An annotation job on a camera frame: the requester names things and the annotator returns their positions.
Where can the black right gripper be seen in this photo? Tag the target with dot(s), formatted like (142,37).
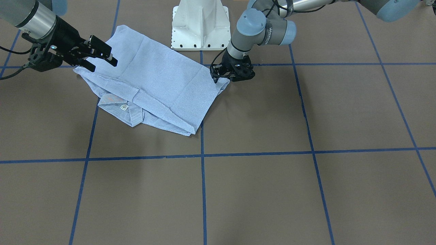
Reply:
(65,33)

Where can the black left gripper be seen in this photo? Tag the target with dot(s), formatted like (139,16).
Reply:
(229,62)

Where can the light blue striped shirt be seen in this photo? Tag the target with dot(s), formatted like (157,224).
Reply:
(152,84)

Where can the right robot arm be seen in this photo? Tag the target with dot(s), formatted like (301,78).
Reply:
(33,17)

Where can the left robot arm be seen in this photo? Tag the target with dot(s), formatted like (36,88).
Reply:
(263,22)

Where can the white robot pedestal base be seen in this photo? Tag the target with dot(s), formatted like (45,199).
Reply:
(200,25)

